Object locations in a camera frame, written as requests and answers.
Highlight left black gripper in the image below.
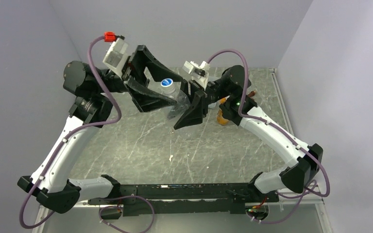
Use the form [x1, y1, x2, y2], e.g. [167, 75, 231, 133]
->
[94, 45, 182, 112]

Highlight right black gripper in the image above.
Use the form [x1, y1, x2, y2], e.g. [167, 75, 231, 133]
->
[167, 79, 232, 129]

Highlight clear plastic bottle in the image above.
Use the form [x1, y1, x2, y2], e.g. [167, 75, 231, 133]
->
[149, 78, 190, 124]

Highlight blue bottle cap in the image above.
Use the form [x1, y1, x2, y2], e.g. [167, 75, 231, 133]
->
[160, 78, 173, 89]

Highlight orange juice bottle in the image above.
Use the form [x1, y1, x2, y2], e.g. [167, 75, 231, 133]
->
[217, 97, 229, 125]

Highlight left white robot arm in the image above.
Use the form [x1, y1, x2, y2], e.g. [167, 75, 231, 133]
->
[17, 45, 183, 214]

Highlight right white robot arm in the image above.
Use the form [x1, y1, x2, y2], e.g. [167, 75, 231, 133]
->
[174, 65, 325, 201]

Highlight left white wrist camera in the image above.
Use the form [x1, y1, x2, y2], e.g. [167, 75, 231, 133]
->
[102, 32, 129, 78]

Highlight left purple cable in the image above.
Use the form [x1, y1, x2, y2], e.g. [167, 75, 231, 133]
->
[19, 36, 123, 230]

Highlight purple cable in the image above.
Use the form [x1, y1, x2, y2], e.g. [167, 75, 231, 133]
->
[207, 49, 331, 198]
[19, 36, 123, 230]

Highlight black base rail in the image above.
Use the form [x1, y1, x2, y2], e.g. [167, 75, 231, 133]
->
[88, 183, 279, 216]

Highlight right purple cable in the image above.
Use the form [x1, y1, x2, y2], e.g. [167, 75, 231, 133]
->
[207, 49, 331, 198]

